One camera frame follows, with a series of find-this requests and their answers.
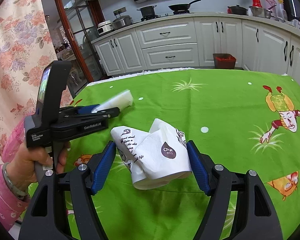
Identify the pink sleeve forearm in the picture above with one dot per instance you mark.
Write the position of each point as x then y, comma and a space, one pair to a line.
11, 207

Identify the glass wooden door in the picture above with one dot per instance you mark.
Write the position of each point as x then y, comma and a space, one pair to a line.
72, 28

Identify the white lower cabinets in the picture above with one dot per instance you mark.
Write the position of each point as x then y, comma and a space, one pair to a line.
191, 40

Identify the black frying pan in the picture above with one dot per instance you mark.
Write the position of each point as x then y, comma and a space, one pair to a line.
182, 8

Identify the white rice cooker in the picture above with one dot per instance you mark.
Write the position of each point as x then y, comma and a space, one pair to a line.
104, 27

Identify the floral curtain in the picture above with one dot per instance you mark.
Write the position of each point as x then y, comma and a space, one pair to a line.
25, 50

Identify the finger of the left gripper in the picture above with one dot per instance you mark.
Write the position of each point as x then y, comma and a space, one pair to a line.
71, 110
84, 115

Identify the printed paper cup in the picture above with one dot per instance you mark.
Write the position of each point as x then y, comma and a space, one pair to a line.
154, 158

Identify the black stock pot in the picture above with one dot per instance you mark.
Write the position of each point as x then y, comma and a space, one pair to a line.
148, 13

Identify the red floor bin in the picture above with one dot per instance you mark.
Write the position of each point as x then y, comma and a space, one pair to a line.
224, 61

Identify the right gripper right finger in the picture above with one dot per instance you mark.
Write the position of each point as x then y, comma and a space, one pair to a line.
198, 168

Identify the white wipes pack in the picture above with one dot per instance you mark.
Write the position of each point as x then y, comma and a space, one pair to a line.
121, 100

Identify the green cartoon tablecloth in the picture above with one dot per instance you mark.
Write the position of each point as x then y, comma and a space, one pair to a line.
245, 124

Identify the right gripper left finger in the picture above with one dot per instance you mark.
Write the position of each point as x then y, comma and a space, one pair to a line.
103, 166

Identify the black casserole pot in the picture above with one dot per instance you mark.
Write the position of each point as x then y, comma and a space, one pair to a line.
237, 10

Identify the steel bowl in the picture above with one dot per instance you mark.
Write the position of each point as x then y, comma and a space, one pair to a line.
260, 12

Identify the steel pressure cooker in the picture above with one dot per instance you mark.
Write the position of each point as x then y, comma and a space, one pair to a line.
122, 22

